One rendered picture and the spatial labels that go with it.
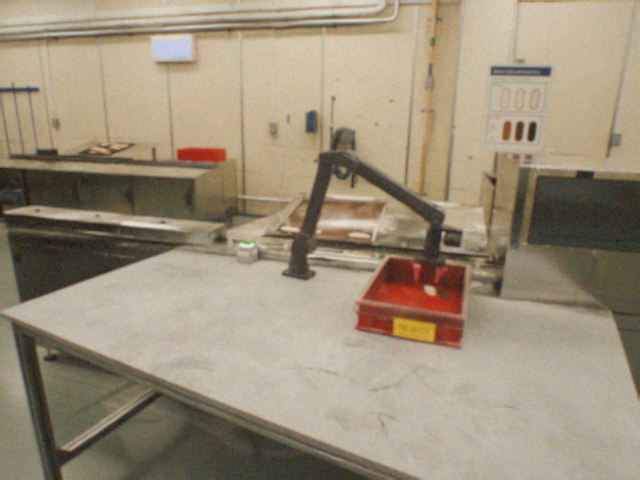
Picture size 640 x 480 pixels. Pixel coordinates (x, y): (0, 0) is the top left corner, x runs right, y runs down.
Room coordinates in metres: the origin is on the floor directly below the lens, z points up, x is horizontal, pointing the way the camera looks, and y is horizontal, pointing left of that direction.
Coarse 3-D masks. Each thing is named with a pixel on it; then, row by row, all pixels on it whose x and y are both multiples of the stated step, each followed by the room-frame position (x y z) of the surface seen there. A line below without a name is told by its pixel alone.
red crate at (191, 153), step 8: (184, 152) 5.28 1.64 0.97; (192, 152) 5.26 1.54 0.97; (200, 152) 5.24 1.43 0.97; (208, 152) 5.22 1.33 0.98; (216, 152) 5.26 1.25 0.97; (224, 152) 5.49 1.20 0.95; (184, 160) 5.28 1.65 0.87; (192, 160) 5.26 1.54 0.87; (200, 160) 5.24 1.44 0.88; (208, 160) 5.22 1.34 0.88; (216, 160) 5.25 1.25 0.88
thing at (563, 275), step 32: (512, 160) 1.62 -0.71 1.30; (544, 160) 1.64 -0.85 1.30; (576, 160) 1.71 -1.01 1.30; (608, 160) 1.74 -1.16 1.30; (512, 192) 1.51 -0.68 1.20; (512, 224) 1.46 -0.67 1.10; (512, 256) 1.45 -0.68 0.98; (544, 256) 1.42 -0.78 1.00; (576, 256) 1.40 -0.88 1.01; (608, 256) 1.37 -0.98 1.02; (512, 288) 1.45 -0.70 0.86; (544, 288) 1.42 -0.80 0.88; (576, 288) 1.39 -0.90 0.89; (608, 288) 1.36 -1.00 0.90
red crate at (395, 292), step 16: (384, 288) 1.53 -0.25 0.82; (400, 288) 1.53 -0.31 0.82; (416, 288) 1.53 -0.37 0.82; (448, 288) 1.54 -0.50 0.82; (400, 304) 1.38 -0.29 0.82; (416, 304) 1.39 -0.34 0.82; (432, 304) 1.39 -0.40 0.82; (448, 304) 1.39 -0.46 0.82; (368, 320) 1.19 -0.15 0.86; (384, 320) 1.17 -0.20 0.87; (448, 336) 1.11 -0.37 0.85
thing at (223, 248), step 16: (16, 224) 2.22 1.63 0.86; (112, 240) 2.05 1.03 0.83; (128, 240) 2.03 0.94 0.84; (144, 240) 2.00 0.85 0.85; (160, 240) 1.98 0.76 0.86; (272, 256) 1.83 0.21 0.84; (288, 256) 1.81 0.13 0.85; (320, 256) 1.78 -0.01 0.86; (336, 256) 1.78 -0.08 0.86; (352, 256) 1.78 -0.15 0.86; (480, 272) 1.61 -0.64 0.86; (496, 272) 1.61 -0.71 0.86
